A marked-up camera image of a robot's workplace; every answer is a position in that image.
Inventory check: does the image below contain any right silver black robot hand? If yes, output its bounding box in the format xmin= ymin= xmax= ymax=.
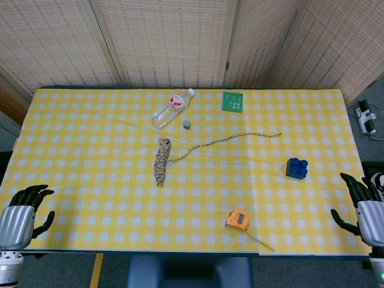
xmin=330 ymin=172 xmax=384 ymax=248

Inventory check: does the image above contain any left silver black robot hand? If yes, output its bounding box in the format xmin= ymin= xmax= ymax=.
xmin=0 ymin=184 xmax=56 ymax=251

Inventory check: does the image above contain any braided rope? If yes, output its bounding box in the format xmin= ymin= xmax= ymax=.
xmin=154 ymin=132 xmax=283 ymax=188

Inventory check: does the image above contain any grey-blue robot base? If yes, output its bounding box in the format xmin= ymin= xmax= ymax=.
xmin=127 ymin=254 xmax=254 ymax=288

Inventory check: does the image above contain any black and white sneaker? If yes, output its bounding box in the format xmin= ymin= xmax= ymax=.
xmin=370 ymin=172 xmax=384 ymax=202

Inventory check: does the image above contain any black box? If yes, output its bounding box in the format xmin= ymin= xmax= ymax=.
xmin=361 ymin=161 xmax=384 ymax=181

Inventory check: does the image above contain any blue toy building brick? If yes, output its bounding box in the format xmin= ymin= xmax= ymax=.
xmin=285 ymin=157 xmax=309 ymax=181

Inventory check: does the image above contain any white power strip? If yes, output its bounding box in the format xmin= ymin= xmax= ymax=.
xmin=355 ymin=100 xmax=378 ymax=135

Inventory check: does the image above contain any yellow checked tablecloth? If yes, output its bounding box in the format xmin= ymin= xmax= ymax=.
xmin=0 ymin=88 xmax=379 ymax=256

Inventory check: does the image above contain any orange tape measure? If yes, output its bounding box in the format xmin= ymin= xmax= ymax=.
xmin=224 ymin=209 xmax=276 ymax=253

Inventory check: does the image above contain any green square card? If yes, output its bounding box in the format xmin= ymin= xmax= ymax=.
xmin=221 ymin=91 xmax=244 ymax=113

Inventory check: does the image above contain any clear plastic water bottle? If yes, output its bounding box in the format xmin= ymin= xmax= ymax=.
xmin=150 ymin=88 xmax=196 ymax=131

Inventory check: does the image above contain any woven folding screen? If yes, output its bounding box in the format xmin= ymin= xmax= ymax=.
xmin=0 ymin=0 xmax=384 ymax=104

